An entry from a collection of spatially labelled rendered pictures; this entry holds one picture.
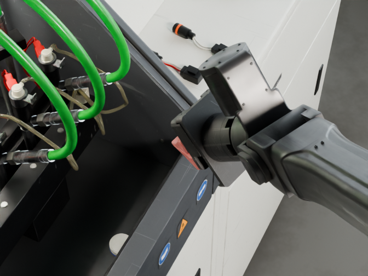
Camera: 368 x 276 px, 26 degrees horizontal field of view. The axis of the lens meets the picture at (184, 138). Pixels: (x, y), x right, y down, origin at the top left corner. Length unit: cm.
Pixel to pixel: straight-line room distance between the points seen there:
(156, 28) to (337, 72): 137
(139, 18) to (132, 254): 45
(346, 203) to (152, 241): 62
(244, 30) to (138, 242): 46
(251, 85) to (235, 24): 67
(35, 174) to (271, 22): 52
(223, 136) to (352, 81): 188
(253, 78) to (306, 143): 12
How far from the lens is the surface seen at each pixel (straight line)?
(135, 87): 131
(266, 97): 81
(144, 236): 123
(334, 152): 68
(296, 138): 73
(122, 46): 113
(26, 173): 127
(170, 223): 125
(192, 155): 93
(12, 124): 132
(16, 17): 136
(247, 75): 80
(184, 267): 147
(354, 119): 262
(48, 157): 112
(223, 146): 88
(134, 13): 143
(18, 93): 121
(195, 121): 91
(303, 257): 231
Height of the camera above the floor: 201
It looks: 53 degrees down
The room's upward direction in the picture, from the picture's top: straight up
